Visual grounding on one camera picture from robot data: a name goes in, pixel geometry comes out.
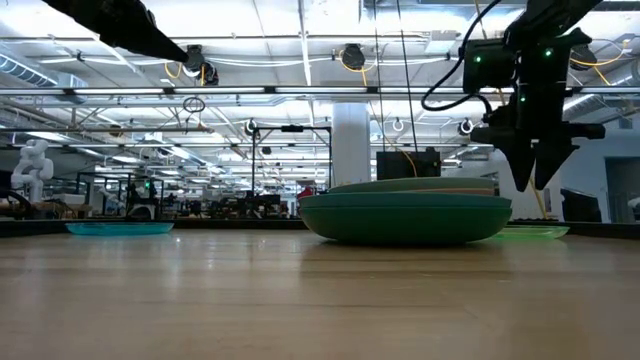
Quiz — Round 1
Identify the black ceiling cable reel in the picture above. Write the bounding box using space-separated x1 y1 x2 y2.
340 42 368 72
181 44 221 88

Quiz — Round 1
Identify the white round column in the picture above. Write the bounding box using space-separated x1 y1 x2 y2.
331 101 373 188

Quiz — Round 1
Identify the pale mint plastic plate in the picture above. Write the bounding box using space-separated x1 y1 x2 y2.
327 176 497 196

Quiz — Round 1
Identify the large dark green plate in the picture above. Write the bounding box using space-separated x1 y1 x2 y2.
299 205 513 247

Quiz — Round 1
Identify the small transparent blue plate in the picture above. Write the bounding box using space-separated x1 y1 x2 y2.
64 221 176 237

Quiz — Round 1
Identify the small transparent green plate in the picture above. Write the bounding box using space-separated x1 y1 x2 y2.
492 224 571 240

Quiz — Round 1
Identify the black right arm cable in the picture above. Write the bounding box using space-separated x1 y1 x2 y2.
420 0 504 114

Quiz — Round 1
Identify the thin black cable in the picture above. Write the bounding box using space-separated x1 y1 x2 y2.
396 0 420 152
372 0 385 152

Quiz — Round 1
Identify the black cylindrical air purifier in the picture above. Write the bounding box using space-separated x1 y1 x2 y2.
560 187 603 224

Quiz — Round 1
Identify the black computer tower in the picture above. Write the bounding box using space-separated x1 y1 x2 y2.
375 147 443 182

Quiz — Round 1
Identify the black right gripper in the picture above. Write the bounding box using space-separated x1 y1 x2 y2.
469 83 607 193

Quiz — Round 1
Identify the tall black frame stand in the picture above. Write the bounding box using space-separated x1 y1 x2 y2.
251 124 334 195

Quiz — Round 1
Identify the black metal table frame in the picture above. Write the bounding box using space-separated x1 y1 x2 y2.
0 217 640 239

